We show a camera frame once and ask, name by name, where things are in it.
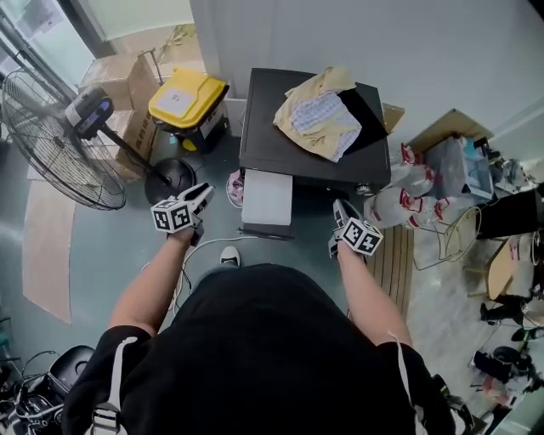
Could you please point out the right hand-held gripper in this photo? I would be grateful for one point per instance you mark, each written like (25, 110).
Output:
(361, 238)

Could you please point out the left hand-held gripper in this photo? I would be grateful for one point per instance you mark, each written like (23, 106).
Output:
(170, 216)

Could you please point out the white pull-out drawer tray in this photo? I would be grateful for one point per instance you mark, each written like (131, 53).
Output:
(268, 195)

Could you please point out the person's right forearm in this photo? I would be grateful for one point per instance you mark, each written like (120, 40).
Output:
(370, 297)

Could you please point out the person's left forearm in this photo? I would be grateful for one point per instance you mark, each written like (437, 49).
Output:
(149, 289)

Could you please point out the person's left shoe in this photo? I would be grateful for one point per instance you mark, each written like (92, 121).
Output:
(230, 255)

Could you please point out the wooden slat panel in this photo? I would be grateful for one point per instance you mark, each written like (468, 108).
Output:
(391, 272)

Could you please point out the person's left leg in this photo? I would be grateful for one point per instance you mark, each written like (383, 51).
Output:
(208, 278)

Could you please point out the pale yellow cloth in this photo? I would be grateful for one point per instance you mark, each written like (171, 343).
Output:
(306, 136)

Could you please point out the black cloth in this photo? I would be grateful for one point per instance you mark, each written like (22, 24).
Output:
(365, 119)

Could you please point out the black washing machine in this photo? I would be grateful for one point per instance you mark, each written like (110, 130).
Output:
(272, 127)

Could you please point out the black box with yellow lid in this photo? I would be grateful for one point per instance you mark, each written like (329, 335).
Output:
(183, 97)

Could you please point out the white dotted cloth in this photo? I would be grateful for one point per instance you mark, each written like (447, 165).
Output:
(319, 110)

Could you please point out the brown cardboard piece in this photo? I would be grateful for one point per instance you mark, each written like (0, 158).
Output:
(393, 116)

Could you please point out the clear plastic bag of items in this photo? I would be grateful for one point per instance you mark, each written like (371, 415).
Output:
(459, 170)

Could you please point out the plain cardboard box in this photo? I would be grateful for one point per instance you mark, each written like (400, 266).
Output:
(115, 78)

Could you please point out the flat cardboard sheet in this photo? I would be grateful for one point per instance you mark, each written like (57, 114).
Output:
(47, 255)

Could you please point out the black monitor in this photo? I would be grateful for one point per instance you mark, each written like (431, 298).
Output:
(510, 212)

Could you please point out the round wooden stool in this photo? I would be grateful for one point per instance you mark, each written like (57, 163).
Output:
(499, 272)

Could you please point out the person's black shirt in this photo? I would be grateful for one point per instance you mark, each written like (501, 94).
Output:
(263, 361)

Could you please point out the black round device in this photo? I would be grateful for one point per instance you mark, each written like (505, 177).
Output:
(70, 367)

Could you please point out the black pedestal fan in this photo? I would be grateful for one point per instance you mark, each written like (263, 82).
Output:
(170, 178)

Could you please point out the glass door with black frame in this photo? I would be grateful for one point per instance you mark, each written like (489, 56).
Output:
(25, 38)

